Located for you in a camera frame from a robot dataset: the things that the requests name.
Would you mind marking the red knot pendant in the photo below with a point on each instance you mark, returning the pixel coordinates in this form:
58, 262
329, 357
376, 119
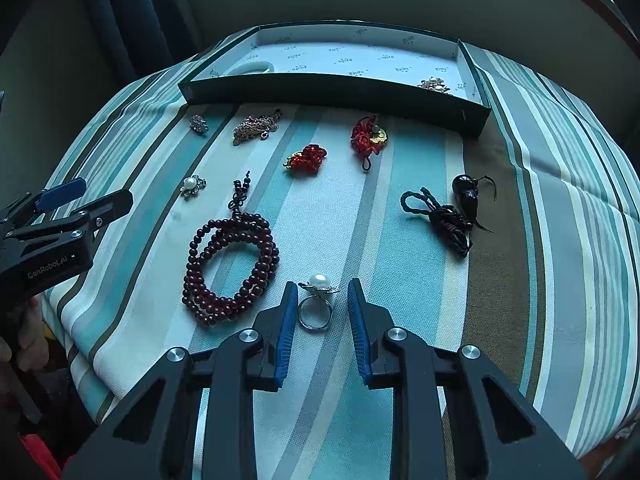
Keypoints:
369, 136

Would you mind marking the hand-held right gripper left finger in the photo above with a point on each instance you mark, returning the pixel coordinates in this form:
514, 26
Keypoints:
287, 332

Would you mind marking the pearl flower brooch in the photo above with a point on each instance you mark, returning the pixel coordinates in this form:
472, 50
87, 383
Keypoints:
436, 85

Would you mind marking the red cloth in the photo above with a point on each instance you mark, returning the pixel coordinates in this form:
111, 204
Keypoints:
40, 460

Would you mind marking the white bangle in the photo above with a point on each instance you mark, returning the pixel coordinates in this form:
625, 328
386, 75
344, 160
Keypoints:
250, 67

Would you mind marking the small pearl brooch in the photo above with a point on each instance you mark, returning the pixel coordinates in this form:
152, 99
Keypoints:
191, 186

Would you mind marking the dark curtain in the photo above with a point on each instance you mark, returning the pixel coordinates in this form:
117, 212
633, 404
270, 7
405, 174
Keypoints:
135, 15

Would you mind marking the person's left hand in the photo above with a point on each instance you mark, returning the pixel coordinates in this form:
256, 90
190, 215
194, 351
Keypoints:
31, 327

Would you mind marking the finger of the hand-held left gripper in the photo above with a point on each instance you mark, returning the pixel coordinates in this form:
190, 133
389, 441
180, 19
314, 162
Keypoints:
60, 192
112, 205

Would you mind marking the dark green jewelry box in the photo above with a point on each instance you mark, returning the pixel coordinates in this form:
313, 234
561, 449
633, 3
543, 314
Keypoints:
330, 95

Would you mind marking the small silver brooch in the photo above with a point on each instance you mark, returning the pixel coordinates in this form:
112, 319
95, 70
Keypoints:
198, 123

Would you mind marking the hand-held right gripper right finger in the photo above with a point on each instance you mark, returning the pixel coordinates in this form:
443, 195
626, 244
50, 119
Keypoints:
358, 332

